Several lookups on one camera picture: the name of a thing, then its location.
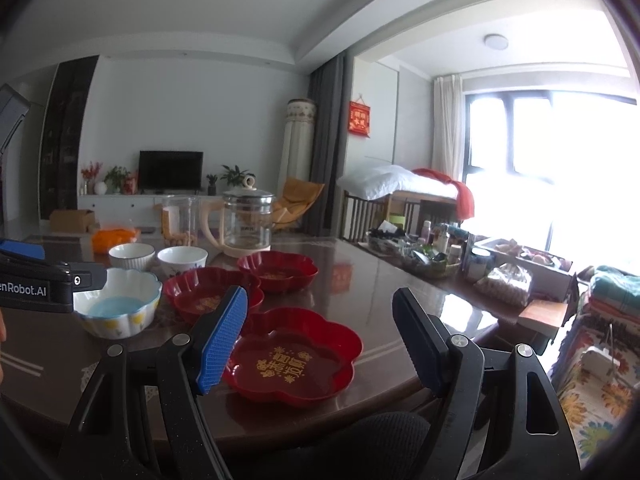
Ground white pillow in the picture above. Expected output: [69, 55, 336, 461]
[335, 164, 460, 202]

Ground red flower-shaped plate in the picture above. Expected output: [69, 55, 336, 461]
[222, 307, 364, 409]
[162, 267, 265, 326]
[236, 252, 319, 294]

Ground red wall calendar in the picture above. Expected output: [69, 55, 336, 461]
[348, 101, 372, 139]

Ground bushy green potted plant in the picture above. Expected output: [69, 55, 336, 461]
[104, 165, 132, 194]

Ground orange tissue pack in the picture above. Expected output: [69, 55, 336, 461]
[91, 227, 141, 255]

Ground folded teal towels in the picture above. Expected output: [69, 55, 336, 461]
[588, 264, 640, 315]

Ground grey curtain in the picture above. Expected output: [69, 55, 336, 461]
[306, 52, 352, 235]

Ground standing air conditioner with cover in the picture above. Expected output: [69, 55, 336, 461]
[277, 98, 319, 196]

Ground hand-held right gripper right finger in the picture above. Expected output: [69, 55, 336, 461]
[392, 287, 583, 480]

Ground black television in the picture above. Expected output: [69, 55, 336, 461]
[138, 150, 204, 194]

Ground white storage tray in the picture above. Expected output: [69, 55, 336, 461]
[474, 236, 577, 287]

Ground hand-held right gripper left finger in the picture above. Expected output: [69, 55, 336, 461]
[57, 285, 249, 480]

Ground red blanket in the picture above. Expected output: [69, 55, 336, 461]
[412, 167, 476, 221]

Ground cardboard box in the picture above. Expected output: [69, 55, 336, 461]
[49, 208, 97, 234]

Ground broad-leaf potted plant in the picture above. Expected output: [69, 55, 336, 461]
[220, 163, 257, 191]

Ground clear plastic jar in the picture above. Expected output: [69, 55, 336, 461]
[161, 196, 197, 248]

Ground glass kettle with cream handle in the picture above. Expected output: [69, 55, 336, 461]
[199, 176, 276, 259]

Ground white ribbed bowl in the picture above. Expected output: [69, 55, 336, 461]
[108, 243, 156, 271]

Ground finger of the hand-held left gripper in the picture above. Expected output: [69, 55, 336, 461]
[0, 240, 71, 269]

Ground basket of toiletry bottles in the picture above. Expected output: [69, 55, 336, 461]
[366, 219, 476, 278]

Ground white bowl with blue flowers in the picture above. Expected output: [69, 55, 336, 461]
[157, 246, 209, 280]

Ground scalloped blue and white bowl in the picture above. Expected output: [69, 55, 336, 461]
[73, 267, 163, 339]

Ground clear plastic bag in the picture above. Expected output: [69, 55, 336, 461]
[474, 263, 532, 308]

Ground orange lounge chair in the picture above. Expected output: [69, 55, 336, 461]
[271, 177, 326, 234]

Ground floral sofa blanket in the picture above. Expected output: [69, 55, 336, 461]
[549, 280, 640, 461]

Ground white television cabinet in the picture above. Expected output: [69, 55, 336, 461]
[77, 192, 228, 229]

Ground dark glass display cabinet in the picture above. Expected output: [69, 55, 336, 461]
[39, 55, 99, 221]

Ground white sheer curtain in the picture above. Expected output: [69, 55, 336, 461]
[432, 74, 469, 182]

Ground window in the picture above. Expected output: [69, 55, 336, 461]
[463, 91, 640, 266]

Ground white charger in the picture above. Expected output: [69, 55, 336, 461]
[579, 350, 622, 377]

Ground book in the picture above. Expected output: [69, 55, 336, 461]
[517, 299, 570, 337]

